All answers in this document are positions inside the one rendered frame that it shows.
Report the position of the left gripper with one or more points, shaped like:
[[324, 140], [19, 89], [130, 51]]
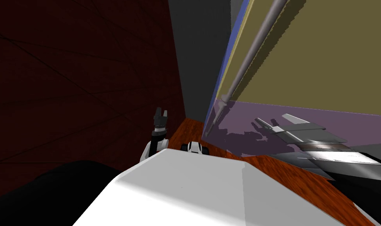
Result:
[[160, 121]]

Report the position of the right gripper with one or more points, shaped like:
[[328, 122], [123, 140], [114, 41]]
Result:
[[306, 133]]

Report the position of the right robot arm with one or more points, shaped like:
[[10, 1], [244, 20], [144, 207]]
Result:
[[341, 157]]

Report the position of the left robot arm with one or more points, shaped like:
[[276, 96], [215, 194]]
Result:
[[158, 145]]

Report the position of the purple fridge door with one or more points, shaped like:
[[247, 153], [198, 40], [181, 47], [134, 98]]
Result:
[[240, 125]]

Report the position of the blue-sided fridge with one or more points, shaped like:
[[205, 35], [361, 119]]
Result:
[[225, 62]]

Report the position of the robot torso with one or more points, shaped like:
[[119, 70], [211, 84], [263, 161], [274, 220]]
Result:
[[190, 188]]

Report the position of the olive fridge door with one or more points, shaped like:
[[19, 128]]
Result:
[[328, 56]]

